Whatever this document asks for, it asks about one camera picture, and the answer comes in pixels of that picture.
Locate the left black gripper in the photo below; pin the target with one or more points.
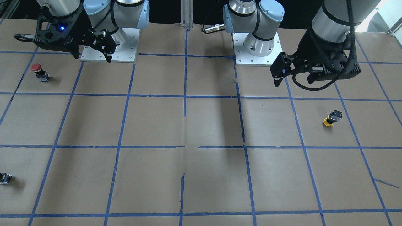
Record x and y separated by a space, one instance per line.
310 49

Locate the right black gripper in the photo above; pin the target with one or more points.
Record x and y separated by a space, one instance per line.
81 27

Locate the yellow push button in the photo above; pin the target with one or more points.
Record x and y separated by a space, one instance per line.
333 117

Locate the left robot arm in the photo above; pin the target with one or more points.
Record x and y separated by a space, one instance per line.
333 21

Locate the red push button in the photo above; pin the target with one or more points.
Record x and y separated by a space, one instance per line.
41 74

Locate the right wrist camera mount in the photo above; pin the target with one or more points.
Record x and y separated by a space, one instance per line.
49 35

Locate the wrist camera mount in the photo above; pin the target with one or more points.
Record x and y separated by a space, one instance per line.
333 67
49 35

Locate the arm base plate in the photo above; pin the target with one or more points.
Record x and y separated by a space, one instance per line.
250 51
126 40

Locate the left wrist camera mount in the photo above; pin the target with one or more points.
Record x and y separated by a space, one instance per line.
333 67

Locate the aluminium frame post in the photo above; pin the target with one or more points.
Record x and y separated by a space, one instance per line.
186 20

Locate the small black yellow switch block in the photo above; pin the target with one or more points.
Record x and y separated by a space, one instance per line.
5 178

